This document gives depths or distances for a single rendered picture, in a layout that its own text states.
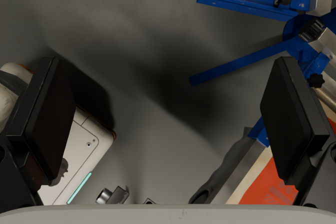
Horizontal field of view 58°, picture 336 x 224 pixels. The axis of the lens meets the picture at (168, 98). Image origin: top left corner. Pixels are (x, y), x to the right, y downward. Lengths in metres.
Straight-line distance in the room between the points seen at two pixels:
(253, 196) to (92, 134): 0.87
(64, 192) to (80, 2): 1.07
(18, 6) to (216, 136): 1.40
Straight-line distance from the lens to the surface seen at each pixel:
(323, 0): 1.04
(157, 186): 1.90
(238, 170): 0.93
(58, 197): 1.63
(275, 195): 1.04
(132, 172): 1.87
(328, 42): 1.02
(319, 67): 1.03
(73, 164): 1.59
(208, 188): 1.16
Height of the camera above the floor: 1.83
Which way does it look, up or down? 80 degrees down
